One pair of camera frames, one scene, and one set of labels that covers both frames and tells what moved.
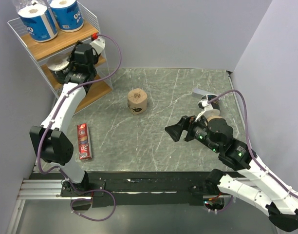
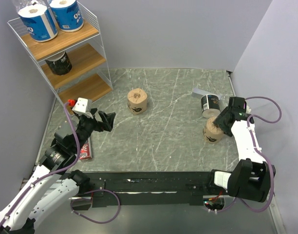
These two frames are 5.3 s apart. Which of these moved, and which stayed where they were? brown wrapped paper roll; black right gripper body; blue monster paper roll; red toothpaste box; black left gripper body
Moved: black left gripper body; black right gripper body
Stayed: blue monster paper roll; red toothpaste box; brown wrapped paper roll
